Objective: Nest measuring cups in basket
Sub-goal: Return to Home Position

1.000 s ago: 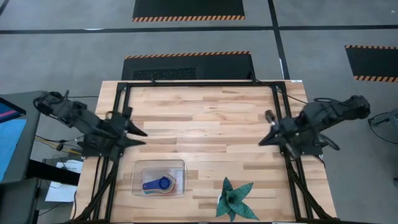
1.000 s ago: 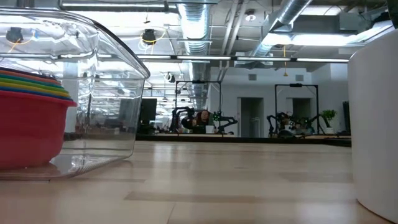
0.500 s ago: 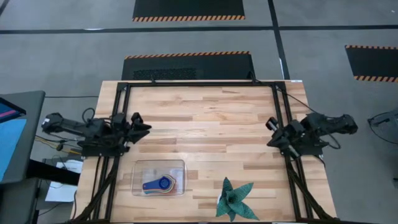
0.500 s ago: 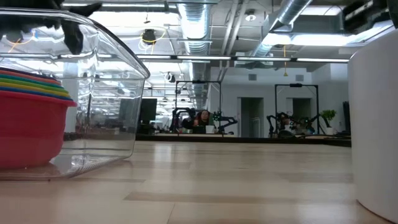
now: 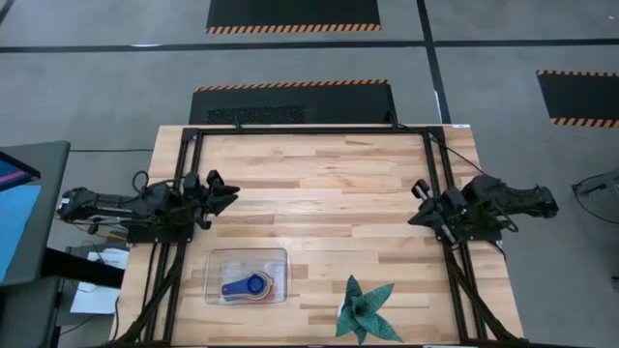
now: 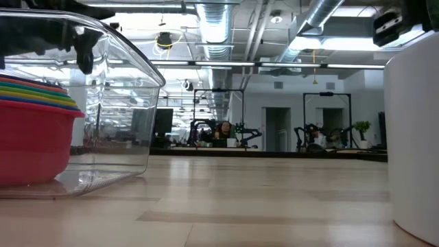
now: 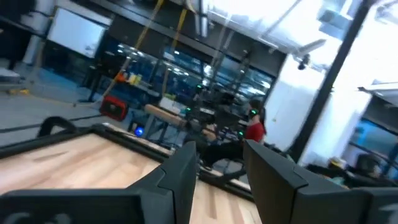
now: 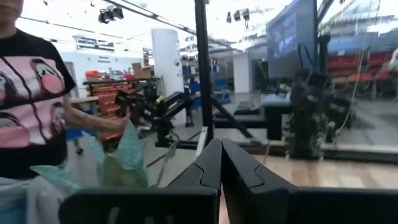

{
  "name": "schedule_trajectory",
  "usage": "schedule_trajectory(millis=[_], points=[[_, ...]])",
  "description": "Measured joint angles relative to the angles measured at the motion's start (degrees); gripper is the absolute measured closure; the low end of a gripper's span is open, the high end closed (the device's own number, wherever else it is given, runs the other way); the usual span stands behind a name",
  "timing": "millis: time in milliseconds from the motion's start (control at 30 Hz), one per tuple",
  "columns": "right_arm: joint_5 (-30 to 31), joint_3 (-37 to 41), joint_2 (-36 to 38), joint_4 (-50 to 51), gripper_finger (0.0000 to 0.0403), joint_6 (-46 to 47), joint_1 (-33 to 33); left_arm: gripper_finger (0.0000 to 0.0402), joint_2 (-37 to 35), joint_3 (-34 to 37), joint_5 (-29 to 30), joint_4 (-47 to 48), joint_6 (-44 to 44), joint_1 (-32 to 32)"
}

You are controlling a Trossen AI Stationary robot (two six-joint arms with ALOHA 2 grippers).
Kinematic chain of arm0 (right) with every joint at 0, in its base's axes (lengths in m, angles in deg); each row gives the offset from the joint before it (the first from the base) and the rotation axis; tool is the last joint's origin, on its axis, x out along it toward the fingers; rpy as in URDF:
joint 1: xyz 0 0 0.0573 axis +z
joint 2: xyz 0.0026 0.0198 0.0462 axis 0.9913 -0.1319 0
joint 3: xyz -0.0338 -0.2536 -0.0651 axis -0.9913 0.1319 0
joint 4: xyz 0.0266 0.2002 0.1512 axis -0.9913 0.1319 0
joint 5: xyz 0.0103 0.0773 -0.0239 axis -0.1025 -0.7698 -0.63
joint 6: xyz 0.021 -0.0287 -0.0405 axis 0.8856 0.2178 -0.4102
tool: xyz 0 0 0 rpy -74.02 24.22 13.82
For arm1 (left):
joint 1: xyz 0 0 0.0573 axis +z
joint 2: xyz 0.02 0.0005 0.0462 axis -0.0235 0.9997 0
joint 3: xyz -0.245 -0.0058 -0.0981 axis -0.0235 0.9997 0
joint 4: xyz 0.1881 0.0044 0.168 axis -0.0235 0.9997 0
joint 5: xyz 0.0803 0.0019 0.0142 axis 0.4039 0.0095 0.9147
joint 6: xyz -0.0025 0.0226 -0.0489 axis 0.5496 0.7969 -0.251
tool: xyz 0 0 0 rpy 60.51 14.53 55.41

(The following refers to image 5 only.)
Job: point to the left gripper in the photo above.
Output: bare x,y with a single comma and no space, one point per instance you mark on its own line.
200,203

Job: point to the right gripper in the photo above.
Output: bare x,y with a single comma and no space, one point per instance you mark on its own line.
452,212

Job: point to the teal measuring cup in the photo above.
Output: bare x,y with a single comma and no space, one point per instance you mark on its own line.
265,282

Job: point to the yellow measuring cup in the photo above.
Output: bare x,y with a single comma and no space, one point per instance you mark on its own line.
272,281

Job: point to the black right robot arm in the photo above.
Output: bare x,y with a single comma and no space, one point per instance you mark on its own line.
512,198

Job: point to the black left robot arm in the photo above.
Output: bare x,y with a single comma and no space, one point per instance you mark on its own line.
111,205

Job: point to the clear plastic basket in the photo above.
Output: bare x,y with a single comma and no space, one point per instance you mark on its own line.
217,266

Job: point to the green artificial plant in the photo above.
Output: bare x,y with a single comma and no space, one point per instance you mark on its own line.
362,309

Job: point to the white plant pot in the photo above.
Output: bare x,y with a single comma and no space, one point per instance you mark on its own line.
341,308

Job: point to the black hazard-striped floor mat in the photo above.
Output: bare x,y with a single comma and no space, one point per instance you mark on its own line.
580,96
338,104
290,12

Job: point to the white paper sheets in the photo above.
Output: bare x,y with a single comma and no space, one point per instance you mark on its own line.
97,299

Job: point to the grey workstation desk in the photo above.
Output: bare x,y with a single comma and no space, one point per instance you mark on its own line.
48,193

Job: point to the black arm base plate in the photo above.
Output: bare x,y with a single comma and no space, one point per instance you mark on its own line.
483,238
159,237

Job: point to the black aluminium table frame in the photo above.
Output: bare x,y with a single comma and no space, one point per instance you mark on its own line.
314,130

